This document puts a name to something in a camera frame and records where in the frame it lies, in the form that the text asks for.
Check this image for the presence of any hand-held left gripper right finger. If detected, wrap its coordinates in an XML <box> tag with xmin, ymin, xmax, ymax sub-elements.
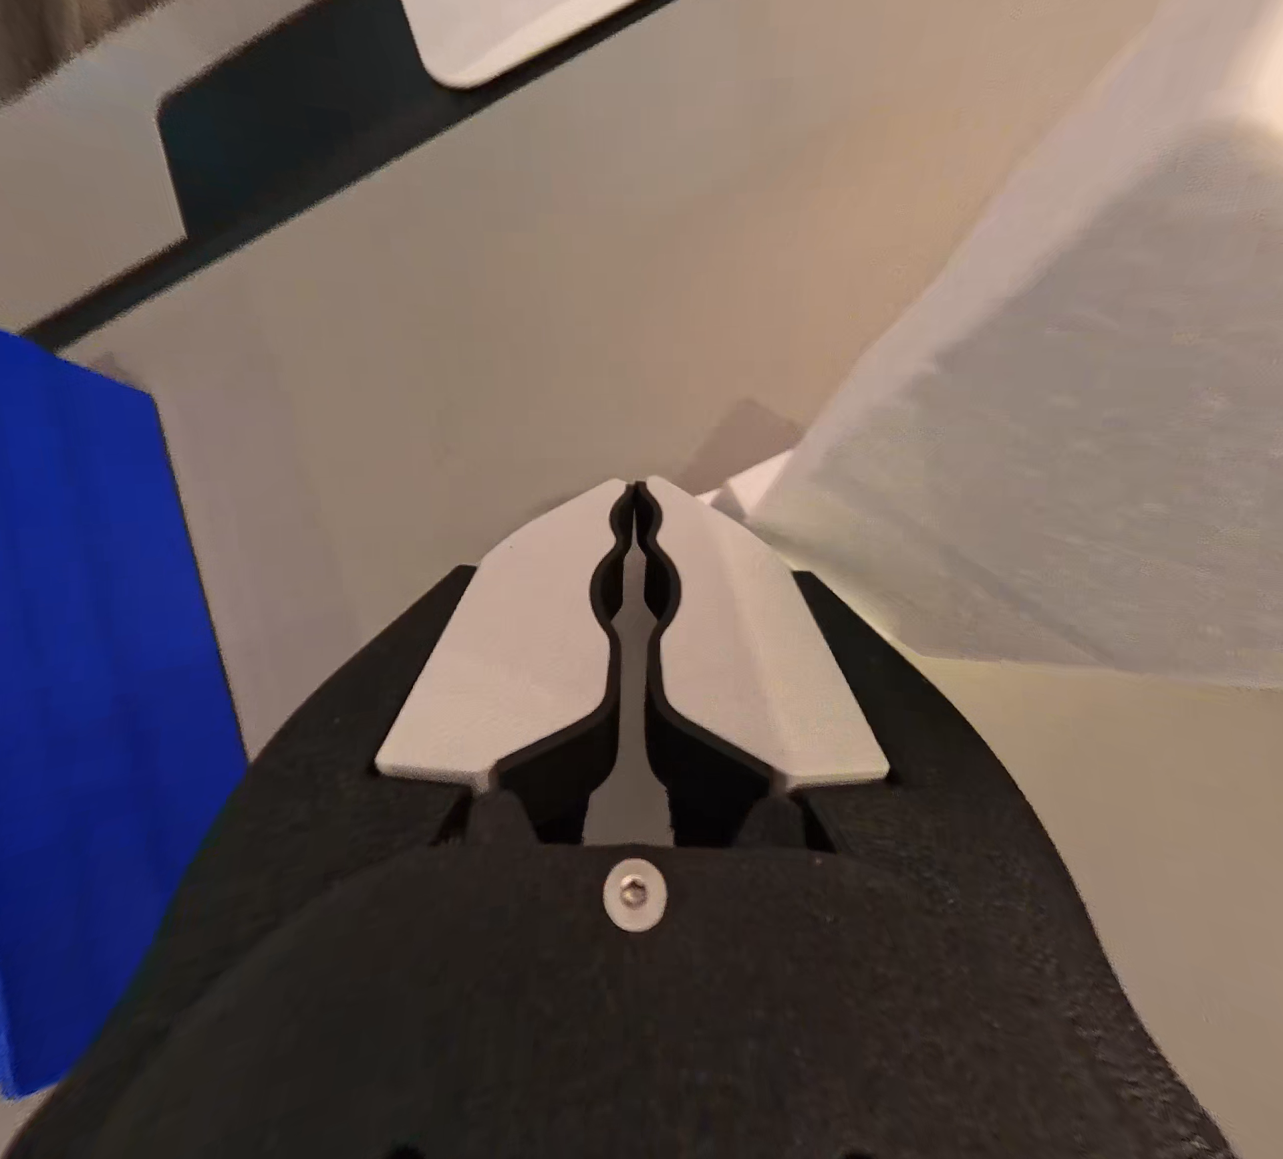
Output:
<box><xmin>638</xmin><ymin>474</ymin><xmax>892</xmax><ymax>847</ymax></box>

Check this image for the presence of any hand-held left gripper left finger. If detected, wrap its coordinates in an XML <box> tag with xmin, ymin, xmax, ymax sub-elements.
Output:
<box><xmin>373</xmin><ymin>477</ymin><xmax>641</xmax><ymax>847</ymax></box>

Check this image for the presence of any blue plastic bin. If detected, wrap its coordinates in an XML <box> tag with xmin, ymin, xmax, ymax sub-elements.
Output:
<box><xmin>0</xmin><ymin>328</ymin><xmax>250</xmax><ymax>1102</ymax></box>

